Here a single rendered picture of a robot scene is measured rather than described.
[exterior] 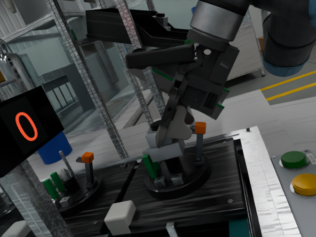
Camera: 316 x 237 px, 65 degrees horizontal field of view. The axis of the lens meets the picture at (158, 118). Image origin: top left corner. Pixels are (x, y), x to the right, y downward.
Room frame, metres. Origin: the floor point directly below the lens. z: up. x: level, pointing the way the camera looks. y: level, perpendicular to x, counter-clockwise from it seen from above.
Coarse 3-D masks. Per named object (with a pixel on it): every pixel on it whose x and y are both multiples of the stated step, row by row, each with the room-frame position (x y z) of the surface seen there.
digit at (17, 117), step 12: (0, 108) 0.29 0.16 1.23; (12, 108) 0.30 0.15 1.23; (24, 108) 0.32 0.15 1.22; (12, 120) 0.29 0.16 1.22; (24, 120) 0.31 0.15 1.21; (36, 120) 0.33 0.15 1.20; (12, 132) 0.29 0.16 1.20; (24, 132) 0.30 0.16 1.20; (36, 132) 0.32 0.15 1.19; (24, 144) 0.29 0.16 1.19; (36, 144) 0.31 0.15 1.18
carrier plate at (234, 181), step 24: (216, 144) 0.53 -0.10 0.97; (144, 168) 0.55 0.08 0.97; (216, 168) 0.43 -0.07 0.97; (144, 192) 0.45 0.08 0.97; (192, 192) 0.39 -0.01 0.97; (216, 192) 0.36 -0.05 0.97; (240, 192) 0.34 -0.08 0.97; (144, 216) 0.38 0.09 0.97; (168, 216) 0.35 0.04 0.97; (192, 216) 0.33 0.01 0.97; (216, 216) 0.32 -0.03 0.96; (240, 216) 0.31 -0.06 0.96
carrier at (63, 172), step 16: (64, 160) 0.60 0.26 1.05; (64, 176) 0.53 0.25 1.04; (80, 176) 0.60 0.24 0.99; (96, 176) 0.57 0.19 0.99; (112, 176) 0.57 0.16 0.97; (128, 176) 0.55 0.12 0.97; (64, 192) 0.55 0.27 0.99; (80, 192) 0.52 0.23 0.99; (96, 192) 0.50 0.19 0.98; (112, 192) 0.50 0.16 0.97; (64, 208) 0.48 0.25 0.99; (80, 208) 0.47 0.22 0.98; (96, 208) 0.46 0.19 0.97; (80, 224) 0.43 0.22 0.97; (96, 224) 0.41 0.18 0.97
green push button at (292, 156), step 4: (288, 152) 0.39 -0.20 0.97; (292, 152) 0.38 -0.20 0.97; (296, 152) 0.38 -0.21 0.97; (300, 152) 0.38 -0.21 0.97; (284, 156) 0.38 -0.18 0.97; (288, 156) 0.38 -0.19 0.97; (292, 156) 0.37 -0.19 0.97; (296, 156) 0.37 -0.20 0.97; (300, 156) 0.37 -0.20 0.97; (304, 156) 0.36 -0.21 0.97; (284, 160) 0.37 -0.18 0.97; (288, 160) 0.37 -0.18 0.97; (292, 160) 0.36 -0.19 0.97; (296, 160) 0.36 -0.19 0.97; (300, 160) 0.36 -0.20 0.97; (304, 160) 0.36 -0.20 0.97; (284, 164) 0.37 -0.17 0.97; (288, 164) 0.36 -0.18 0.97; (292, 164) 0.36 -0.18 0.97; (296, 164) 0.36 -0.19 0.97; (300, 164) 0.35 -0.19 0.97; (304, 164) 0.36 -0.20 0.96
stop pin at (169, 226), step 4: (168, 224) 0.34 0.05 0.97; (172, 224) 0.34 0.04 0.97; (168, 228) 0.33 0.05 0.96; (172, 228) 0.33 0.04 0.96; (176, 228) 0.34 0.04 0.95; (168, 232) 0.33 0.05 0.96; (172, 232) 0.33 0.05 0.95; (176, 232) 0.33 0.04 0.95; (172, 236) 0.33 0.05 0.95; (176, 236) 0.33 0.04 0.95; (180, 236) 0.34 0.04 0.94
